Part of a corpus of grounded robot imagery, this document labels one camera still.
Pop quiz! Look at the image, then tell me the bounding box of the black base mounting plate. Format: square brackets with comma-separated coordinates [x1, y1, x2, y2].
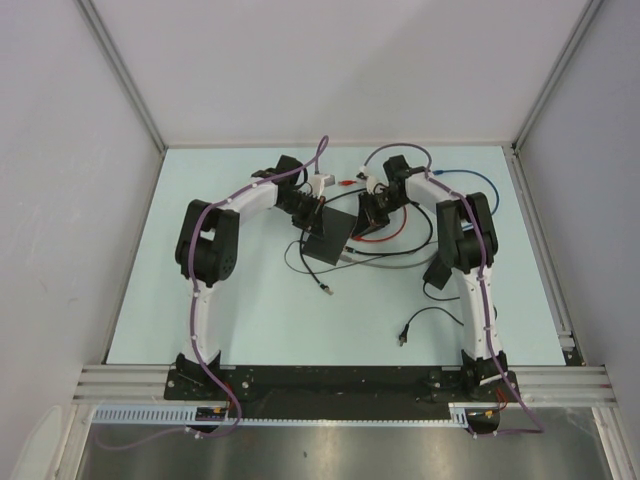
[164, 360, 515, 420]

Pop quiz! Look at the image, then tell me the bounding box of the blue ethernet cable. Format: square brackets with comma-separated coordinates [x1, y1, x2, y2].
[430, 168, 502, 231]

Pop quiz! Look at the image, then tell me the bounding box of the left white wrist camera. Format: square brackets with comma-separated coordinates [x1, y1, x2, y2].
[308, 173, 335, 198]

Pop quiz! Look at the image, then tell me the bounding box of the thin black switch cable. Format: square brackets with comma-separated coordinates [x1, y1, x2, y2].
[282, 224, 337, 297]

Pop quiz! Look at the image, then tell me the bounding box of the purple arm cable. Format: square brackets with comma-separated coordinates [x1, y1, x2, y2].
[362, 142, 545, 437]
[93, 133, 331, 450]

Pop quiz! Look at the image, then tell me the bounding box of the red ethernet cable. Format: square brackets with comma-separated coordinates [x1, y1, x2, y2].
[337, 178, 412, 244]

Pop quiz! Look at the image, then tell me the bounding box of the right aluminium side rail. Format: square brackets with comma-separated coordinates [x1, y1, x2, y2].
[502, 145, 585, 366]

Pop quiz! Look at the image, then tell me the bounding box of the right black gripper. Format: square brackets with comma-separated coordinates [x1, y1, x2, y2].
[354, 190, 413, 239]

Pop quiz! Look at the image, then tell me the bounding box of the grey ethernet cable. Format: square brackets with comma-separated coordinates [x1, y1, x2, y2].
[342, 248, 436, 271]

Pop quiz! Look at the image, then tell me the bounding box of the aluminium front frame rail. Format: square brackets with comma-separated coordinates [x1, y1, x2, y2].
[72, 365, 617, 408]

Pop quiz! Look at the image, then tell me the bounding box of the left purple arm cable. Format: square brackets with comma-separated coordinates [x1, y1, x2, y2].
[93, 133, 331, 450]

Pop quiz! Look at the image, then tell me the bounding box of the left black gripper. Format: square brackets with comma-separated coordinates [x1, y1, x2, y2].
[277, 192, 326, 240]

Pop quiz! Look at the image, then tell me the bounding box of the grey slotted cable duct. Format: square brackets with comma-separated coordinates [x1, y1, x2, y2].
[92, 405, 468, 428]

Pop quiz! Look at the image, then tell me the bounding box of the black power adapter brick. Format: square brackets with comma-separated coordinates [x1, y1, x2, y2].
[422, 257, 451, 290]

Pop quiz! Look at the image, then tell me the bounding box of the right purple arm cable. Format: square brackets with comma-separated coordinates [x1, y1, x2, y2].
[362, 142, 545, 437]

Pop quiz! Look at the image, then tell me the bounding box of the black network switch box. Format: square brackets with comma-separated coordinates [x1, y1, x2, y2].
[302, 207, 357, 266]

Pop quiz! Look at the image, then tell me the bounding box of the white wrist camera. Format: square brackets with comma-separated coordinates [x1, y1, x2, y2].
[356, 167, 381, 194]
[308, 173, 335, 198]

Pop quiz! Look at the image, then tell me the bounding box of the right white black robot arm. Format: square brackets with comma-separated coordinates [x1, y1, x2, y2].
[354, 155, 508, 401]

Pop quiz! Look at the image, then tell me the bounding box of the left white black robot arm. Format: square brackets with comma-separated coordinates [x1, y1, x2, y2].
[175, 156, 335, 400]

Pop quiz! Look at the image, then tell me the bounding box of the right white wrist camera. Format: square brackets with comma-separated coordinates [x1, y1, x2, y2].
[356, 167, 381, 194]

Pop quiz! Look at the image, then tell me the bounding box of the black power adapter cord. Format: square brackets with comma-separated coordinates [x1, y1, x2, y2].
[397, 279, 497, 347]

